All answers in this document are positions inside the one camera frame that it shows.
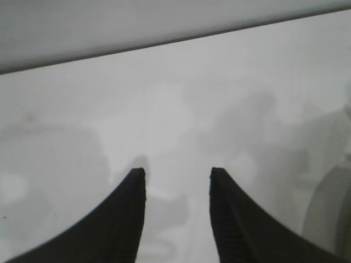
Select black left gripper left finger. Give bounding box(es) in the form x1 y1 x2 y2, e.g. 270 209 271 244
5 167 146 263

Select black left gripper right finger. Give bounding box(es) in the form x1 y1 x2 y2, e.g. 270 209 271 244
209 167 351 263

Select clear plastic measuring cup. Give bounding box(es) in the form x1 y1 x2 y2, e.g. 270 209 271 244
301 87 351 247

